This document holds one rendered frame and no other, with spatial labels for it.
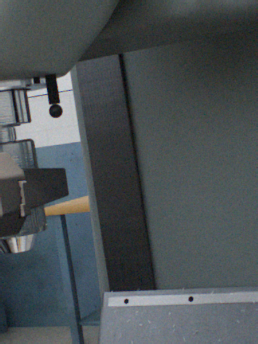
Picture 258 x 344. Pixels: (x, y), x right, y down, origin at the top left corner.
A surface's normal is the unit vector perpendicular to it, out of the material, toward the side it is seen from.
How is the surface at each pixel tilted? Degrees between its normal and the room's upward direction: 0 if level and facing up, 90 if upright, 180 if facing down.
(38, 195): 90
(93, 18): 123
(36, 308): 90
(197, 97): 90
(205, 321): 63
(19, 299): 90
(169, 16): 135
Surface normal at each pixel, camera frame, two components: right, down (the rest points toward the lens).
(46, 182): 0.72, -0.07
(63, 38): 0.80, 0.48
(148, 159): -0.47, 0.11
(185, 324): -0.48, -0.35
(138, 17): -0.35, 0.55
